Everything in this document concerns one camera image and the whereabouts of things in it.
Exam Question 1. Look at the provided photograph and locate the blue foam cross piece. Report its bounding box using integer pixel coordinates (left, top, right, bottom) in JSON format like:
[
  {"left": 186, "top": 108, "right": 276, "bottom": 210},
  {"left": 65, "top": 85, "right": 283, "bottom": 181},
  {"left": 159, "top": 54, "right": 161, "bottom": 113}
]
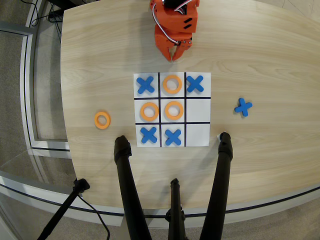
[
  {"left": 140, "top": 126, "right": 158, "bottom": 145},
  {"left": 186, "top": 75, "right": 205, "bottom": 93},
  {"left": 234, "top": 97, "right": 254, "bottom": 118},
  {"left": 136, "top": 76, "right": 155, "bottom": 95},
  {"left": 164, "top": 128, "right": 182, "bottom": 147}
]

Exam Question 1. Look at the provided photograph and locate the short black tripod leg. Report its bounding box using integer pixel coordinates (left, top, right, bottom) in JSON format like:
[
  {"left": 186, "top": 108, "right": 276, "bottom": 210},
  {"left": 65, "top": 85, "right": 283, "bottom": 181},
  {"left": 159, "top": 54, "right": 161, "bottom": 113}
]
[{"left": 164, "top": 177, "right": 187, "bottom": 240}]

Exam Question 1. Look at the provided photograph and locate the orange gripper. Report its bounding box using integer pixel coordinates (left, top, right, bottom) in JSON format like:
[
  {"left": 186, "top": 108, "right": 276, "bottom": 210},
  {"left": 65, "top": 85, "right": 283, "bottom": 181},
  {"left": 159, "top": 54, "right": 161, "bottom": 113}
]
[{"left": 154, "top": 23, "right": 193, "bottom": 62}]

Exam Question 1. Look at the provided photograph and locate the thin black stand leg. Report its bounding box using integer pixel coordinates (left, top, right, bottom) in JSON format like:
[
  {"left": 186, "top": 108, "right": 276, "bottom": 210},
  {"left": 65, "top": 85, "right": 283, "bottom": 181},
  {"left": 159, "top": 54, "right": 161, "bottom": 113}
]
[{"left": 36, "top": 178, "right": 91, "bottom": 240}]

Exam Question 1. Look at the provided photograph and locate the white tic-tac-toe grid sheet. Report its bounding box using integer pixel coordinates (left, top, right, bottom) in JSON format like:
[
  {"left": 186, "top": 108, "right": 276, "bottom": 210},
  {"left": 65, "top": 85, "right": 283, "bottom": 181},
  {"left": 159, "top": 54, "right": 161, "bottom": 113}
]
[{"left": 133, "top": 72, "right": 212, "bottom": 148}]

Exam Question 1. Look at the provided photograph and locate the black cable loop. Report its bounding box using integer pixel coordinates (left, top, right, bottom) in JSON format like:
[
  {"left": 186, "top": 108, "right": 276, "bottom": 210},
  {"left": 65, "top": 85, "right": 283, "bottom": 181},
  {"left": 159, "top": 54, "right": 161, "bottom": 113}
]
[{"left": 29, "top": 0, "right": 51, "bottom": 28}]

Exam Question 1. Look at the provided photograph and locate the orange foam ring piece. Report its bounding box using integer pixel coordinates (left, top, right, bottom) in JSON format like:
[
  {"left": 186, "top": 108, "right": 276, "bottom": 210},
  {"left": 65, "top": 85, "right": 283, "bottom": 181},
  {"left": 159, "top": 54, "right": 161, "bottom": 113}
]
[
  {"left": 139, "top": 101, "right": 160, "bottom": 122},
  {"left": 164, "top": 100, "right": 185, "bottom": 120},
  {"left": 94, "top": 111, "right": 112, "bottom": 130},
  {"left": 162, "top": 74, "right": 183, "bottom": 95}
]

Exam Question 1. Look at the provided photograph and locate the black power cable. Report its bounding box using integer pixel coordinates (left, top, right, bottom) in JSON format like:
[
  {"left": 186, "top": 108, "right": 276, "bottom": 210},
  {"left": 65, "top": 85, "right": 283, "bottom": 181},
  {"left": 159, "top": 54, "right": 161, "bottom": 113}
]
[{"left": 47, "top": 0, "right": 66, "bottom": 41}]

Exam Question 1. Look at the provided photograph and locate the white glass panel frame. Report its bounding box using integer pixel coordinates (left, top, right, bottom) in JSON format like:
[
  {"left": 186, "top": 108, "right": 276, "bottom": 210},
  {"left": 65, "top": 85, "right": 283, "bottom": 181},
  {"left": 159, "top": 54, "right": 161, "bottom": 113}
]
[{"left": 0, "top": 21, "right": 73, "bottom": 159}]

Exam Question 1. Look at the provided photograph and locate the thick black tripod leg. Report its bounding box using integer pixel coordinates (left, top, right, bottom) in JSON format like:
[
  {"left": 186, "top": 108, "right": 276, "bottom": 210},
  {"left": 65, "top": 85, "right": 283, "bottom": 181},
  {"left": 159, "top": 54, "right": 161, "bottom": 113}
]
[
  {"left": 199, "top": 131, "right": 234, "bottom": 240},
  {"left": 113, "top": 135, "right": 153, "bottom": 240}
]

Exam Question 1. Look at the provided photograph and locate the black cable on floor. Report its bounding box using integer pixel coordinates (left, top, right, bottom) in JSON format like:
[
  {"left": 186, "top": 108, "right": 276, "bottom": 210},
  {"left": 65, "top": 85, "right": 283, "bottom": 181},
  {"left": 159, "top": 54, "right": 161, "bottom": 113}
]
[{"left": 76, "top": 194, "right": 111, "bottom": 240}]

